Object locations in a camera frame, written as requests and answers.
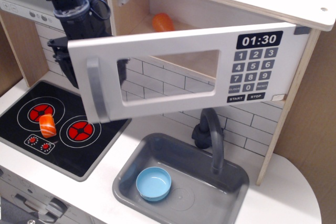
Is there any dark grey faucet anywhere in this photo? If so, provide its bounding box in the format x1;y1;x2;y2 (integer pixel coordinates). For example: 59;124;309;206
192;108;224;174

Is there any light blue bowl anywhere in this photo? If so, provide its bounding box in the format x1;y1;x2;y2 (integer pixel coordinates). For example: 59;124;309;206
135;167;172;202

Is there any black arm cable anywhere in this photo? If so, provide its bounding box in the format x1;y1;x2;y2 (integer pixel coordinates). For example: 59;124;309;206
88;0;112;22

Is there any wooden microwave cabinet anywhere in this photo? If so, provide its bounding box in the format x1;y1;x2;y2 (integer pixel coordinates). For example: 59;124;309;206
108;0;335;185

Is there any orange salmon sushi toy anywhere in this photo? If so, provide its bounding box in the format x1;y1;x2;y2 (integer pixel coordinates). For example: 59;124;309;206
39;114;57;138

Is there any black toy stovetop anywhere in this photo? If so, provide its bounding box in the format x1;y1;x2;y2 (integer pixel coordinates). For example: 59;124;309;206
1;81;130;182

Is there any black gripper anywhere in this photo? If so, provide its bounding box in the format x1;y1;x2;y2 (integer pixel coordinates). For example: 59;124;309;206
48;3;130;88

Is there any orange toy carrot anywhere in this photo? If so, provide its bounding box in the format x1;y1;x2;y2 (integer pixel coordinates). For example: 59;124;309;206
152;13;175;32

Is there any grey range hood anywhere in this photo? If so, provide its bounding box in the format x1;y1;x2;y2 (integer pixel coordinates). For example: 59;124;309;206
1;0;63;30

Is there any white toy microwave door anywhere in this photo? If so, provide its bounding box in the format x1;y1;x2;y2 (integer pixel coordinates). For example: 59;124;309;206
68;23;308;123

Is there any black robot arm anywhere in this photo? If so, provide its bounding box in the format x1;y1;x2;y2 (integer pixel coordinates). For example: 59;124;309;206
47;0;111;88

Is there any grey oven front panel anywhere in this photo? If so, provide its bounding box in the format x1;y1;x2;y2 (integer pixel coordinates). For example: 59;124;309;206
1;167;103;223

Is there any grey toy sink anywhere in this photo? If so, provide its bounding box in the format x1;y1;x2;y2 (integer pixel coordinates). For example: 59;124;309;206
112;133;249;223

